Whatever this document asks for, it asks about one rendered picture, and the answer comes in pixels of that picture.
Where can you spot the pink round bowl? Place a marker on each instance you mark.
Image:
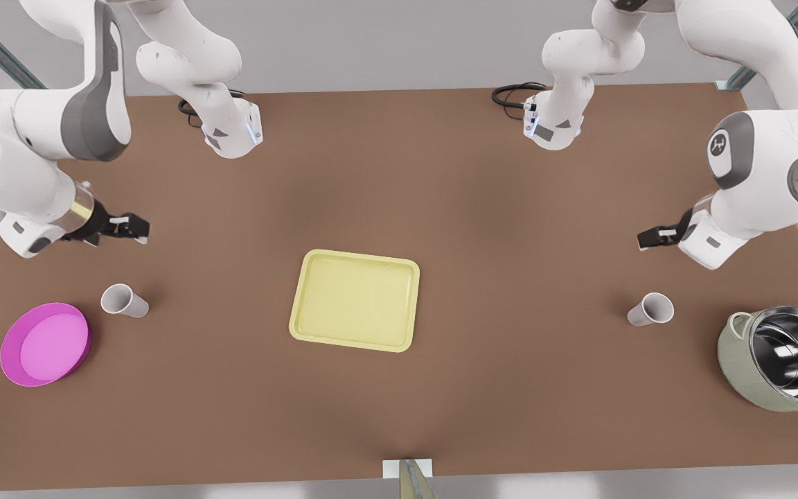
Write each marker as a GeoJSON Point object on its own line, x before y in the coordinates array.
{"type": "Point", "coordinates": [44, 344]}

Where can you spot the yellow rectangular tray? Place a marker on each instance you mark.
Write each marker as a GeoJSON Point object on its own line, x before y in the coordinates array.
{"type": "Point", "coordinates": [355, 301]}

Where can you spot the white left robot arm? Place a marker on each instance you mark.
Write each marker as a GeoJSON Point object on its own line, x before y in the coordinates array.
{"type": "Point", "coordinates": [759, 159]}

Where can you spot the white cup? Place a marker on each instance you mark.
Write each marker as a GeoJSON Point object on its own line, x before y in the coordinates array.
{"type": "Point", "coordinates": [123, 301]}
{"type": "Point", "coordinates": [650, 310]}

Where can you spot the green steel-lined pot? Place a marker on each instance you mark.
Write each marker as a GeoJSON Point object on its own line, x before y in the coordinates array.
{"type": "Point", "coordinates": [783, 357]}

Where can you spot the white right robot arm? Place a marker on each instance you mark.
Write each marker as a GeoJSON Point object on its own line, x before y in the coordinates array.
{"type": "Point", "coordinates": [39, 132]}

